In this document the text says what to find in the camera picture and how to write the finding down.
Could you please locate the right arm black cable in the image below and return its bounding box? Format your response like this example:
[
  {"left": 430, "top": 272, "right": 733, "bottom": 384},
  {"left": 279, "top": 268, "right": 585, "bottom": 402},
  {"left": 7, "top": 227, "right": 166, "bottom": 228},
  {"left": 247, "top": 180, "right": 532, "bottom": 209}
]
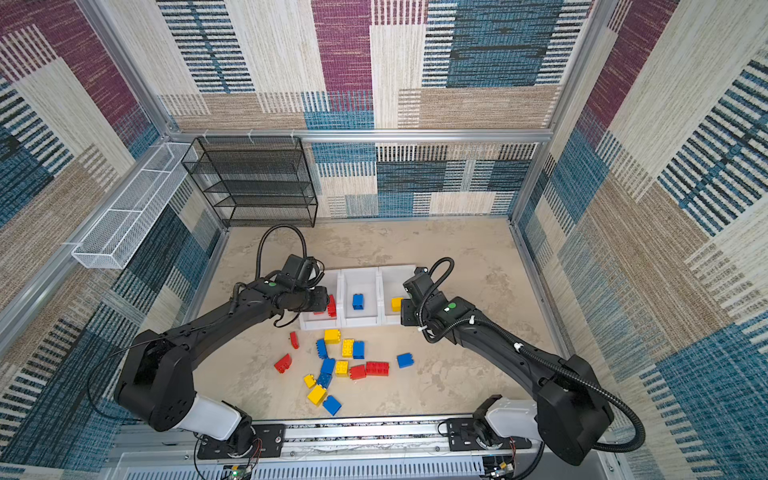
[{"left": 416, "top": 256, "right": 647, "bottom": 480}]

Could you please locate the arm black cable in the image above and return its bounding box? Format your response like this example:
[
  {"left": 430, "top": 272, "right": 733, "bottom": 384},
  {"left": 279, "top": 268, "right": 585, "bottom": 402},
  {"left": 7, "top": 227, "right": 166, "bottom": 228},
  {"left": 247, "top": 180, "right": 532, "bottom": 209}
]
[
  {"left": 416, "top": 256, "right": 647, "bottom": 480},
  {"left": 254, "top": 224, "right": 308, "bottom": 282}
]

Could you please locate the red wide brick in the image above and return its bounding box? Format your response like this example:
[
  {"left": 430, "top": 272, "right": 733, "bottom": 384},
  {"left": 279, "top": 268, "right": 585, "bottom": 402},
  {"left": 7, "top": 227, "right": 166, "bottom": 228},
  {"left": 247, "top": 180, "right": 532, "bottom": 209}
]
[{"left": 365, "top": 361, "right": 390, "bottom": 377}]

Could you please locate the black wire shelf rack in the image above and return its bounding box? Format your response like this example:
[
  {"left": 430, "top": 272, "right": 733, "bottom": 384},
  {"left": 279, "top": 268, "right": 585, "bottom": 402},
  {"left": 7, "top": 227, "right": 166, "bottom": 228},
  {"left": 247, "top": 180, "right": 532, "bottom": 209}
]
[{"left": 182, "top": 136, "right": 318, "bottom": 228}]

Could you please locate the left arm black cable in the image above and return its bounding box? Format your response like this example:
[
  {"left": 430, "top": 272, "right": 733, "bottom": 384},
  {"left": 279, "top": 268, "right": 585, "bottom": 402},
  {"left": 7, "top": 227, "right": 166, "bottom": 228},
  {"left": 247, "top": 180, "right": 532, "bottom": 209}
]
[{"left": 254, "top": 224, "right": 308, "bottom": 282}]

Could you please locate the middle white bin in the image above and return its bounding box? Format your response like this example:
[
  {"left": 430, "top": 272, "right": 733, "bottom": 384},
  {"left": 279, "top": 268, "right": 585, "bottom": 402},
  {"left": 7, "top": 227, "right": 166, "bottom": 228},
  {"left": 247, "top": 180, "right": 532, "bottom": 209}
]
[{"left": 340, "top": 267, "right": 381, "bottom": 328}]

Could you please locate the red long diagonal brick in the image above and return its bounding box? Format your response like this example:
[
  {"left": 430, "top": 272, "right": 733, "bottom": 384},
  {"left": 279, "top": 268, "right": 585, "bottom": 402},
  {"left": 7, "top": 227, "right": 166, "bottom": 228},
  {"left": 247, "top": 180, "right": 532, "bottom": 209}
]
[{"left": 327, "top": 294, "right": 337, "bottom": 318}]

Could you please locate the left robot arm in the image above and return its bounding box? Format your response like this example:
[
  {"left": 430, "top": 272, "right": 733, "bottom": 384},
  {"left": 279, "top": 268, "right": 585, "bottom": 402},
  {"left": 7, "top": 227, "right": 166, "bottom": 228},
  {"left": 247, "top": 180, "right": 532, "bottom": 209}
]
[{"left": 114, "top": 255, "right": 329, "bottom": 447}]

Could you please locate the blue long brick left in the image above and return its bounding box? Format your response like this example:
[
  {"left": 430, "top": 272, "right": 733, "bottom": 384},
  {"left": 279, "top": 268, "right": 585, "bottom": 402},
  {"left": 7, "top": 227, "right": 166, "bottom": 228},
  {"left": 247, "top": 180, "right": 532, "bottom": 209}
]
[{"left": 316, "top": 339, "right": 329, "bottom": 360}]

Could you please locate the small yellow brick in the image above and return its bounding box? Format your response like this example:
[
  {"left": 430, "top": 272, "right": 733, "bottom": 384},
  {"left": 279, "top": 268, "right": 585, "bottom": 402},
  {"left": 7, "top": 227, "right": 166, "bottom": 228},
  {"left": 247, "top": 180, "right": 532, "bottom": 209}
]
[{"left": 303, "top": 374, "right": 317, "bottom": 388}]

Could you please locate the yellow brick bottom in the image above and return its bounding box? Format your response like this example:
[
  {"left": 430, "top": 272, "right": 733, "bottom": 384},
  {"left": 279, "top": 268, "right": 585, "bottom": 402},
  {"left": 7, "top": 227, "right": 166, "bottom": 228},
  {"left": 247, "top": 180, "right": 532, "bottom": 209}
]
[{"left": 307, "top": 384, "right": 327, "bottom": 406}]

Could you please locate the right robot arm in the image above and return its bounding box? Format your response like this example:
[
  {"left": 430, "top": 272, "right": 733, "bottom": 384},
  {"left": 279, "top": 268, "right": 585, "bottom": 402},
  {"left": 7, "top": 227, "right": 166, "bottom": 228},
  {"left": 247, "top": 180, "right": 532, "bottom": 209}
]
[{"left": 401, "top": 267, "right": 615, "bottom": 465}]

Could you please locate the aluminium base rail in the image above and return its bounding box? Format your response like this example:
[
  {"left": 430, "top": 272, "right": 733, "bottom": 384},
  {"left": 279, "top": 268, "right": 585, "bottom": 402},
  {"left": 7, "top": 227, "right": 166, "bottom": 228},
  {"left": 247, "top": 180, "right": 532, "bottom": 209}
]
[{"left": 101, "top": 414, "right": 624, "bottom": 479}]

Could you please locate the white wire mesh basket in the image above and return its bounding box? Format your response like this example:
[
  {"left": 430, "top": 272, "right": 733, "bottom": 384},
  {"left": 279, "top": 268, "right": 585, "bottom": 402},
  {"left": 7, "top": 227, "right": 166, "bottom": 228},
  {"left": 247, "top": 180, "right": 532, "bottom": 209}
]
[{"left": 72, "top": 142, "right": 189, "bottom": 270}]

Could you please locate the left white bin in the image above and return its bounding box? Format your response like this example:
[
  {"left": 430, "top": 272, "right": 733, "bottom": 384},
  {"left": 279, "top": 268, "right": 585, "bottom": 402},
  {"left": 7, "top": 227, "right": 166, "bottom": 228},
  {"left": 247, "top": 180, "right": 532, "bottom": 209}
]
[{"left": 299, "top": 270, "right": 343, "bottom": 331}]

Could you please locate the yellow brick top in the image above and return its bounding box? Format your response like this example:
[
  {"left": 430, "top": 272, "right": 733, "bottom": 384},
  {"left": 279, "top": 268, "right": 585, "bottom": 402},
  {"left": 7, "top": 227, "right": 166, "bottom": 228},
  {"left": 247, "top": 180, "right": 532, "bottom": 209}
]
[{"left": 323, "top": 329, "right": 342, "bottom": 345}]

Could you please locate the blue brick bottom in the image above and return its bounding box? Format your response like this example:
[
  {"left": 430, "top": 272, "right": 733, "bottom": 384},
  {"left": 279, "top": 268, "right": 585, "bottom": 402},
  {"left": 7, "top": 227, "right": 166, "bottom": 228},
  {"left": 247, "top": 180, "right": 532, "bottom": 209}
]
[{"left": 323, "top": 395, "right": 342, "bottom": 416}]

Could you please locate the blue long brick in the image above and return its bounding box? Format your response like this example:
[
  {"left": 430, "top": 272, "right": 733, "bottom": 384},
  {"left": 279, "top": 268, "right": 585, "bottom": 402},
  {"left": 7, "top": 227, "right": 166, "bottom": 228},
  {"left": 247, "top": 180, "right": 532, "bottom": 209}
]
[
  {"left": 316, "top": 339, "right": 329, "bottom": 360},
  {"left": 317, "top": 358, "right": 336, "bottom": 388}
]

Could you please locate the blue long brick lower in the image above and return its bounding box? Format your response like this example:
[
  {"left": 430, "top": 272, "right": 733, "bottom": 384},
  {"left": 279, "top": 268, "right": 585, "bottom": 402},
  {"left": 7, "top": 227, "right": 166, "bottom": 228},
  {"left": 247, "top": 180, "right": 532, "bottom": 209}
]
[{"left": 317, "top": 358, "right": 336, "bottom": 388}]

